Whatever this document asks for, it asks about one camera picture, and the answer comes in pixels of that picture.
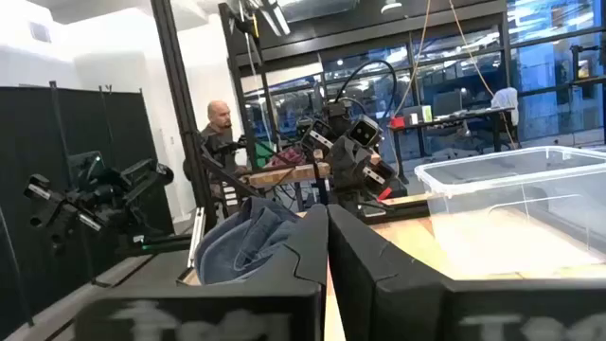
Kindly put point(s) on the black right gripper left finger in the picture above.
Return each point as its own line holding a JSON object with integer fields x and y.
{"x": 293, "y": 265}

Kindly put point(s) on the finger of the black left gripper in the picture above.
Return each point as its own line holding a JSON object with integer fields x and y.
{"x": 318, "y": 137}
{"x": 379, "y": 179}

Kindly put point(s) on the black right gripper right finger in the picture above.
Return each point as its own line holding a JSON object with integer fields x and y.
{"x": 360, "y": 284}

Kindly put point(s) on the blue denim cap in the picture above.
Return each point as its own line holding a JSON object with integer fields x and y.
{"x": 237, "y": 246}

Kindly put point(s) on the black background robot arm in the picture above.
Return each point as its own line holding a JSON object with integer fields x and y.
{"x": 109, "y": 194}

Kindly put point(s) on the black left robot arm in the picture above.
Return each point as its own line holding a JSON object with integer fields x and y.
{"x": 348, "y": 203}

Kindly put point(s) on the pink cloth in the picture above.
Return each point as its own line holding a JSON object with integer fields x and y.
{"x": 289, "y": 157}

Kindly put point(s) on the wooden background table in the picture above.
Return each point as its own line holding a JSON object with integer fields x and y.
{"x": 284, "y": 175}

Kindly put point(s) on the black block with white labels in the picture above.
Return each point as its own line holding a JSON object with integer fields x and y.
{"x": 230, "y": 196}

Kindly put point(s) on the person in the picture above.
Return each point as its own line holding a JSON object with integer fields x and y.
{"x": 218, "y": 142}

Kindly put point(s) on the dark computer monitor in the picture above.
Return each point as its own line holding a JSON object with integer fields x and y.
{"x": 447, "y": 103}

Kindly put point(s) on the black background desk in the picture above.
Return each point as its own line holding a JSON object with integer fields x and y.
{"x": 473, "y": 116}

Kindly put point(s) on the clear plastic bin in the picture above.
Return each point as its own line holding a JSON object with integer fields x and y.
{"x": 497, "y": 237}

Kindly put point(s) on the white garment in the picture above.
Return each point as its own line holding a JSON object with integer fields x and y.
{"x": 505, "y": 102}

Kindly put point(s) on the black partition screen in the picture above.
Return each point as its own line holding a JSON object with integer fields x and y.
{"x": 28, "y": 142}

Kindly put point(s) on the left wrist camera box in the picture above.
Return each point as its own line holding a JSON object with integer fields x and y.
{"x": 364, "y": 131}

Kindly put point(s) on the black diagonal frame brace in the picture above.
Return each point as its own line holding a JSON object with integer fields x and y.
{"x": 227, "y": 173}

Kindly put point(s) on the silver aluminium rail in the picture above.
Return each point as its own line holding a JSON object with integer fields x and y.
{"x": 196, "y": 237}

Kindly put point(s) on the black frame upright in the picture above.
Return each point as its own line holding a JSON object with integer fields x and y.
{"x": 181, "y": 95}

